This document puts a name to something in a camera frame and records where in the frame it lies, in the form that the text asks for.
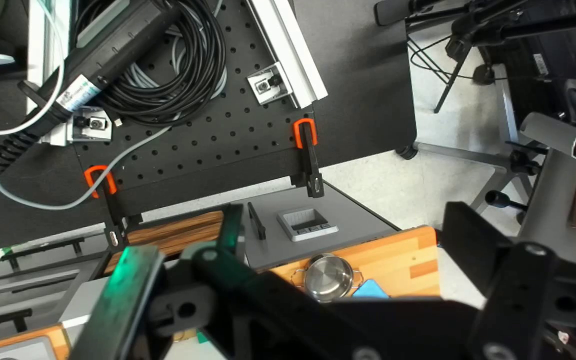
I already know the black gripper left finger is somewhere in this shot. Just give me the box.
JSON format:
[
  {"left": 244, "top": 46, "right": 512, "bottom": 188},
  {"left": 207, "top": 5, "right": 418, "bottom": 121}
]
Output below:
[{"left": 145, "top": 203, "right": 344, "bottom": 360}]

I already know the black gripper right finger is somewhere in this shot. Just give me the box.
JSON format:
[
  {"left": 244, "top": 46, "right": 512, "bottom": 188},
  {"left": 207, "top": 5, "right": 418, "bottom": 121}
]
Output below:
[{"left": 441, "top": 203, "right": 576, "bottom": 360}]

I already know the silver pot lid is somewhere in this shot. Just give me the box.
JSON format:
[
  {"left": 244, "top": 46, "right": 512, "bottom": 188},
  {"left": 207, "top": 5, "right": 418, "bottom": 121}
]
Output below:
[{"left": 304, "top": 257, "right": 354, "bottom": 302}]

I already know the wooden toy kitchen counter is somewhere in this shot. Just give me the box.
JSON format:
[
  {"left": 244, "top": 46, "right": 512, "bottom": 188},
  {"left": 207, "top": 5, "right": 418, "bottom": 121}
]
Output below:
[{"left": 0, "top": 211, "right": 439, "bottom": 360}]

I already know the blue cloth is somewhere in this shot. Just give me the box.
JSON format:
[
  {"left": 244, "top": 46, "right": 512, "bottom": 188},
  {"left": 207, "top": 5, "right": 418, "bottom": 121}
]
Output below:
[{"left": 354, "top": 280, "right": 385, "bottom": 301}]

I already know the orange black clamp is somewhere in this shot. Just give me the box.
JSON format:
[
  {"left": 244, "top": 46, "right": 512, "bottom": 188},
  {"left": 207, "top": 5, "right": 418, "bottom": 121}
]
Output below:
[
  {"left": 81, "top": 164, "right": 141, "bottom": 250},
  {"left": 291, "top": 118, "right": 323, "bottom": 199}
]

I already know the black perforated board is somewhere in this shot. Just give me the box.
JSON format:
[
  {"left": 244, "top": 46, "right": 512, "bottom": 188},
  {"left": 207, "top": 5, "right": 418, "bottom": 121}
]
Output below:
[{"left": 0, "top": 0, "right": 418, "bottom": 250}]

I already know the black tripod stand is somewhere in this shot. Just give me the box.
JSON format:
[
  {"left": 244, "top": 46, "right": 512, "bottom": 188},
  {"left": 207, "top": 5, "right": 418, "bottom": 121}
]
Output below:
[{"left": 373, "top": 0, "right": 576, "bottom": 116}]

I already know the black grey power strip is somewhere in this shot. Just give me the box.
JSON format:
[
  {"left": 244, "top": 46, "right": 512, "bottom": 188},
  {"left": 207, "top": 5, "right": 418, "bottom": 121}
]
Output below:
[{"left": 0, "top": 0, "right": 177, "bottom": 174}]

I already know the white cable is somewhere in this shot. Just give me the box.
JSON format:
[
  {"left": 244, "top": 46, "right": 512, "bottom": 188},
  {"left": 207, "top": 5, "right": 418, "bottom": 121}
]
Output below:
[{"left": 0, "top": 124, "right": 173, "bottom": 215}]

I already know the black coiled cable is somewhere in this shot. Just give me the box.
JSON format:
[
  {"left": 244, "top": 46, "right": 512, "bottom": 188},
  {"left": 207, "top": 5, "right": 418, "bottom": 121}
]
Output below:
[{"left": 73, "top": 0, "right": 229, "bottom": 128}]

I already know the aluminium extrusion rail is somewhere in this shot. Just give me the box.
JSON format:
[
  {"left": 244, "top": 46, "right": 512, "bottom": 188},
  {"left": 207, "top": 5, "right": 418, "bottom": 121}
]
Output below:
[{"left": 246, "top": 0, "right": 328, "bottom": 109}]

